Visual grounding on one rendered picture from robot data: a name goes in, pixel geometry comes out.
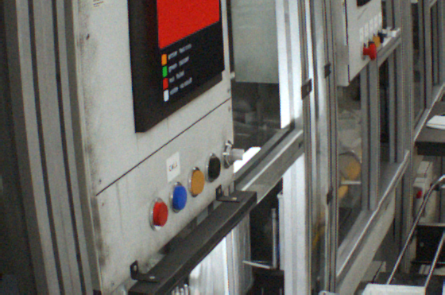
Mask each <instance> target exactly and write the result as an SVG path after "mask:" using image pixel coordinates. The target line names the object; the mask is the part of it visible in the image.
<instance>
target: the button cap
mask: <svg viewBox="0 0 445 295"><path fill-rule="evenodd" d="M186 201H187V192H186V188H185V187H184V186H177V187H176V189H175V194H174V205H175V208H176V209H177V210H183V209H184V207H185V204H186Z"/></svg>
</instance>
